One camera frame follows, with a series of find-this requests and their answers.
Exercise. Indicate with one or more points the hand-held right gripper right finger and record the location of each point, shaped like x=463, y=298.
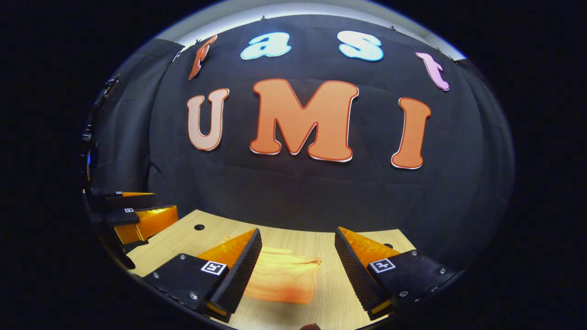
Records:
x=353, y=269

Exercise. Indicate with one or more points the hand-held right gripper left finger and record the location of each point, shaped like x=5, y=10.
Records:
x=240, y=270

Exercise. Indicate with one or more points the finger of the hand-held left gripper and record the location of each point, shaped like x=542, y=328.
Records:
x=151, y=224
x=126, y=200

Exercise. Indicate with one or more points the orange T-shirt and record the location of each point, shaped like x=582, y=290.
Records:
x=284, y=277

